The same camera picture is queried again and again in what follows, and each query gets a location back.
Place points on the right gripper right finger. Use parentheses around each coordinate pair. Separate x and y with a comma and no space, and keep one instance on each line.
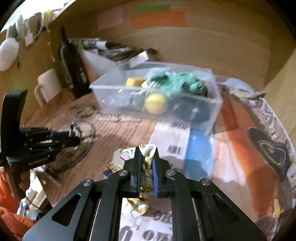
(199,209)

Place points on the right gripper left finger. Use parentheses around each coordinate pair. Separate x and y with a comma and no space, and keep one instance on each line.
(91,211)

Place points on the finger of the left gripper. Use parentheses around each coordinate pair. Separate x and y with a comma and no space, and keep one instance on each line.
(57,135)
(55,144)

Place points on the yellow patterned cloth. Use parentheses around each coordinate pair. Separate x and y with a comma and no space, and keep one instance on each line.
(141,178)

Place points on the black chain-pattern pouch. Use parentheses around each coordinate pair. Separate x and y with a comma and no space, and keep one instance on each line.
(190,110)

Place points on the clear plastic bin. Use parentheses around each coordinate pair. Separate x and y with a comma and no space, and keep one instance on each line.
(174,93)

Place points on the yellow green plush toy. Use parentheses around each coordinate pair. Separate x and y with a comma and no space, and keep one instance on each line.
(166,84)

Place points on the person left hand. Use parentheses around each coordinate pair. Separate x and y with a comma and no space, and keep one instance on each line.
(18,182)

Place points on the white mug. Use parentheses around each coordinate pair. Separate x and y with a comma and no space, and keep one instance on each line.
(48,87)

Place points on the orange magazine poster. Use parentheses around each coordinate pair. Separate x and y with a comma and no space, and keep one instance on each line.
(254,160)

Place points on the dark wine bottle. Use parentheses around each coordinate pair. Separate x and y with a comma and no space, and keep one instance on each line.
(73,68)

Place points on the white fluffy pompom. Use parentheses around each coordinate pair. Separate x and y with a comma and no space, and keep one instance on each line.
(8,53)

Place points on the stack of newspapers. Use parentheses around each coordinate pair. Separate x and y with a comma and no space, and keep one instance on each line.
(111,50)

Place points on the pink sticky note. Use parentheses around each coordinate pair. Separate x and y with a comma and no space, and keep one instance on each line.
(110,18)

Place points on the green sticky note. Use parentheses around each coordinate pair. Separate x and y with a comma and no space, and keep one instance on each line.
(150,8)

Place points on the orange sticky note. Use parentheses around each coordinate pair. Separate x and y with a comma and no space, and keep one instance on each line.
(166,18)

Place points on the beaded bracelet watch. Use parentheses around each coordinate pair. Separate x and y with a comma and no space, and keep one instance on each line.
(76,147)

